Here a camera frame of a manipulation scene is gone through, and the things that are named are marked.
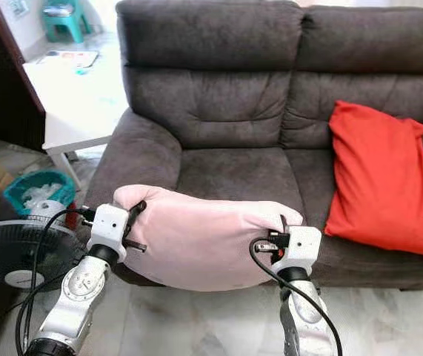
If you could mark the small framed wall picture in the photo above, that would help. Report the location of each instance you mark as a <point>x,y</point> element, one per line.
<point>18,7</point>

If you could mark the black and grey electric fan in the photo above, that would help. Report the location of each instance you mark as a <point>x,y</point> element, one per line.
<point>11,256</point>

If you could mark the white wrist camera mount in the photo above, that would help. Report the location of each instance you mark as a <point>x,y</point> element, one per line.
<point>109,226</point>
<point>305,246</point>

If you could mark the red pillow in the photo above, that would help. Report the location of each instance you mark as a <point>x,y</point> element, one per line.
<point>381,178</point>

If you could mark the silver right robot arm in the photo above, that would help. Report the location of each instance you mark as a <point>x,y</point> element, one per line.
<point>307,315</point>

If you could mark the dark wooden door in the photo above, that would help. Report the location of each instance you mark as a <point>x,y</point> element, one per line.
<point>4,81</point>

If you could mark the brown fabric sofa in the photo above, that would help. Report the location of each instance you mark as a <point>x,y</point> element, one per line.
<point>226,111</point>

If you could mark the teal plastic stool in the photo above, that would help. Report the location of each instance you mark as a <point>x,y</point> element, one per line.
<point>64,24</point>

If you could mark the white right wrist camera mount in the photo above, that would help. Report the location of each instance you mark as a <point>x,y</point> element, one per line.
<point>305,246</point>

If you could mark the white low table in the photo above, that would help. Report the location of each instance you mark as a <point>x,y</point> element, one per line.
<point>81,107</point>

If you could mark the teal plastic basket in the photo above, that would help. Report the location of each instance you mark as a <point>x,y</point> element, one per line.
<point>22,185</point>

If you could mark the pink pillow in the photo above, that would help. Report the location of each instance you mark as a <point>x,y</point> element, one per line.
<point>204,241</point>

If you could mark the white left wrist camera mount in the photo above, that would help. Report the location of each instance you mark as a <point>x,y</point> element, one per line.
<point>109,226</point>

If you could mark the colourful magazine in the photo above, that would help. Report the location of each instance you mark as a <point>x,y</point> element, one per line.
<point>69,58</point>

